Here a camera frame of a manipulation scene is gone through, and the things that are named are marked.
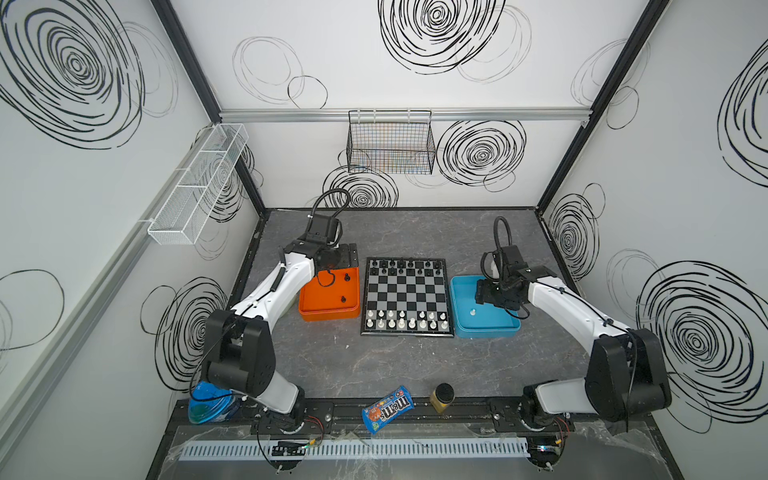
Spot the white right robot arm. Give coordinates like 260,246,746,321
475,245,672,429

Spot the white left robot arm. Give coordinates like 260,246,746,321
199,213,354,419

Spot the blue plastic tray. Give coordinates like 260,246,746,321
449,275,521,339

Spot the orange plastic tray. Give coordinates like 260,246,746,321
299,267,361,322

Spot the black white chessboard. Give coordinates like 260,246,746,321
360,257,455,338

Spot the yellow jar black lid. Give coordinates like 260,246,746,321
429,382,455,415

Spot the blue candy bag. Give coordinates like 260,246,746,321
362,386,415,435

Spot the blue lidded container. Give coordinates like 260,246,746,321
187,382,240,425

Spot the black wire basket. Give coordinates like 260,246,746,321
345,109,437,175

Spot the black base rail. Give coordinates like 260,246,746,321
173,394,652,436

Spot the clear wall shelf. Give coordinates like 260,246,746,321
147,123,249,246

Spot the white slotted cable duct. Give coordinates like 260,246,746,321
178,437,530,462

